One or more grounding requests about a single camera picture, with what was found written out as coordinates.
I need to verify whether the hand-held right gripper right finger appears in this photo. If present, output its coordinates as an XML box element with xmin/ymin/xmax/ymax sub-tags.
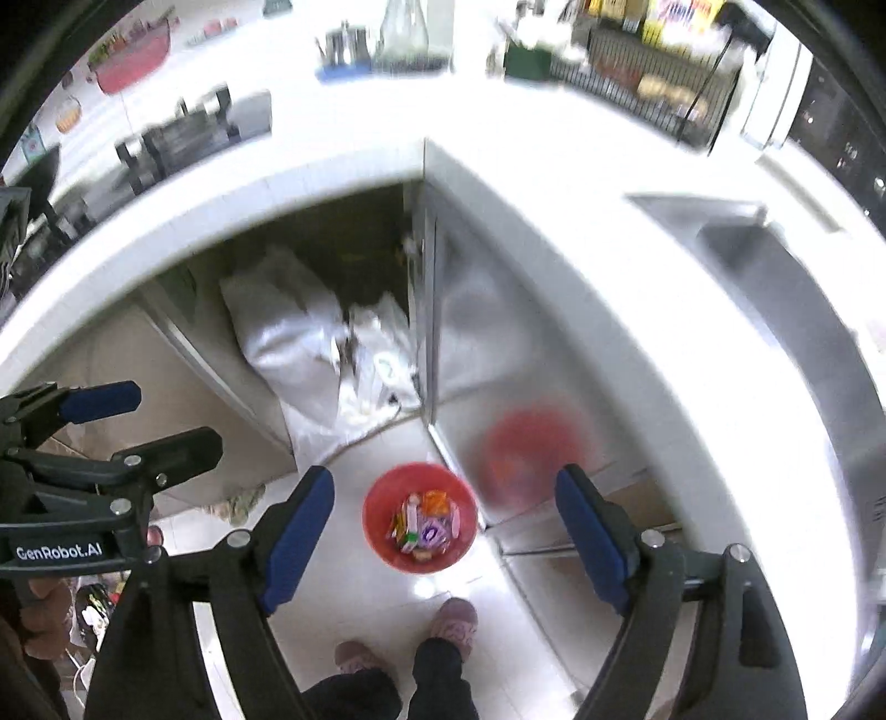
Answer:
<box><xmin>554</xmin><ymin>464</ymin><xmax>811</xmax><ymax>720</ymax></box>

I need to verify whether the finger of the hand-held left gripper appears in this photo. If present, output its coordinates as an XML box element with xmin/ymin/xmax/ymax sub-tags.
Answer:
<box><xmin>0</xmin><ymin>427</ymin><xmax>224</xmax><ymax>527</ymax></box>
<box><xmin>0</xmin><ymin>380</ymin><xmax>143</xmax><ymax>451</ymax></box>

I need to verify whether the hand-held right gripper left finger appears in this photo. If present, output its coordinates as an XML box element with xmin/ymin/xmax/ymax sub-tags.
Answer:
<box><xmin>83</xmin><ymin>465</ymin><xmax>337</xmax><ymax>720</ymax></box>

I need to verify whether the red plastic bin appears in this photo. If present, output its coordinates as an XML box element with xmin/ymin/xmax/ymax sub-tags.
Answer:
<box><xmin>362</xmin><ymin>462</ymin><xmax>478</xmax><ymax>572</ymax></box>

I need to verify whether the clear bottle with purple label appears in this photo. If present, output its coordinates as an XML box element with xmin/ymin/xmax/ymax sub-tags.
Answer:
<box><xmin>405</xmin><ymin>493</ymin><xmax>451</xmax><ymax>556</ymax></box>

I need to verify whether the person's left forearm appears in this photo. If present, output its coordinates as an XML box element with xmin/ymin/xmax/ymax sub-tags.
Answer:
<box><xmin>0</xmin><ymin>609</ymin><xmax>70</xmax><ymax>720</ymax></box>

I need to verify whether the person's left hand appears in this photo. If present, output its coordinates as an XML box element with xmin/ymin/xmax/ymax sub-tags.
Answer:
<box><xmin>24</xmin><ymin>576</ymin><xmax>74</xmax><ymax>660</ymax></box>

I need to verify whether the greenish floor rag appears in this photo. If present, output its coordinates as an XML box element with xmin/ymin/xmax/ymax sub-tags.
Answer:
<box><xmin>204</xmin><ymin>485</ymin><xmax>267</xmax><ymax>527</ymax></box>

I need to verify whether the pink slipper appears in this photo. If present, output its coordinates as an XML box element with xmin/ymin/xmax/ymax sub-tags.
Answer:
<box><xmin>429</xmin><ymin>599</ymin><xmax>478</xmax><ymax>662</ymax></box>
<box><xmin>334</xmin><ymin>640</ymin><xmax>389</xmax><ymax>676</ymax></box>

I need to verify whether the large white sack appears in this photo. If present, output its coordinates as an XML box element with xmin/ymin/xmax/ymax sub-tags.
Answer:
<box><xmin>220</xmin><ymin>245</ymin><xmax>347</xmax><ymax>430</ymax></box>

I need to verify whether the person's left leg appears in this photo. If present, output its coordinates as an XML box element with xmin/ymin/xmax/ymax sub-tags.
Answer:
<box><xmin>297</xmin><ymin>668</ymin><xmax>403</xmax><ymax>720</ymax></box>

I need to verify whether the person's leg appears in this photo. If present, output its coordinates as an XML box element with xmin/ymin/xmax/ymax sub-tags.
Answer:
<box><xmin>408</xmin><ymin>637</ymin><xmax>478</xmax><ymax>720</ymax></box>
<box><xmin>297</xmin><ymin>668</ymin><xmax>403</xmax><ymax>720</ymax></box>

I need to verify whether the white plastic bag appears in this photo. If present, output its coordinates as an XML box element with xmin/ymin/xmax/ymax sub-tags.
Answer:
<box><xmin>336</xmin><ymin>294</ymin><xmax>423</xmax><ymax>426</ymax></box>

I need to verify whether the person's right leg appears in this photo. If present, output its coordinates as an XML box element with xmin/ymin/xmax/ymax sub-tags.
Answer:
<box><xmin>408</xmin><ymin>637</ymin><xmax>478</xmax><ymax>720</ymax></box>

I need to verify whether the stainless steel cabinet door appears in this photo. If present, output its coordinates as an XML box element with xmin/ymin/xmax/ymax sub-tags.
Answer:
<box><xmin>424</xmin><ymin>197</ymin><xmax>683</xmax><ymax>555</ymax></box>

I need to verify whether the black gas stove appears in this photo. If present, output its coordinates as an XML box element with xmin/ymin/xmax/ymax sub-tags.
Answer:
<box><xmin>114</xmin><ymin>86</ymin><xmax>274</xmax><ymax>202</ymax></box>

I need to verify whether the stainless steel sink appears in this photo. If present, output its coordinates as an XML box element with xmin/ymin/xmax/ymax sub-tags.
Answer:
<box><xmin>626</xmin><ymin>194</ymin><xmax>886</xmax><ymax>666</ymax></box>

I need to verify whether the red plastic basin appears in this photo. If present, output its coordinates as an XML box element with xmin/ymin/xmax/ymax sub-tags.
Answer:
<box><xmin>89</xmin><ymin>17</ymin><xmax>173</xmax><ymax>96</ymax></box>

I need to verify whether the blue plastic tray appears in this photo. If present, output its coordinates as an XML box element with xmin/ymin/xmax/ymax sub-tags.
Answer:
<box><xmin>315</xmin><ymin>62</ymin><xmax>378</xmax><ymax>84</ymax></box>

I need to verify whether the steel teapot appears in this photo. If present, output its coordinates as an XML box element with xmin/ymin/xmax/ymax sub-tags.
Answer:
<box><xmin>317</xmin><ymin>20</ymin><xmax>378</xmax><ymax>70</ymax></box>

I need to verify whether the steel wool scourer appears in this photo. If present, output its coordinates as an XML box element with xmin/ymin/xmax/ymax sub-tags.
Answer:
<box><xmin>374</xmin><ymin>50</ymin><xmax>454</xmax><ymax>75</ymax></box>

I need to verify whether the ginger root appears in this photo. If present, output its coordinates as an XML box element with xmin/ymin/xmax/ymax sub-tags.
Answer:
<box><xmin>637</xmin><ymin>73</ymin><xmax>707</xmax><ymax>115</ymax></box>

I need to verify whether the dark green mug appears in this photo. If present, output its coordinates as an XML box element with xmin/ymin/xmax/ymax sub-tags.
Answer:
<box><xmin>502</xmin><ymin>28</ymin><xmax>555</xmax><ymax>80</ymax></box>

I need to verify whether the yellow plastic bag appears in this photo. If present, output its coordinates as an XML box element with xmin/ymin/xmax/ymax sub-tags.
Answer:
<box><xmin>640</xmin><ymin>0</ymin><xmax>724</xmax><ymax>46</ymax></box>

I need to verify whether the black wire rack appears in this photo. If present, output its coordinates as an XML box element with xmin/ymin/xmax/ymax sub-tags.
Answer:
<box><xmin>554</xmin><ymin>0</ymin><xmax>745</xmax><ymax>150</ymax></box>

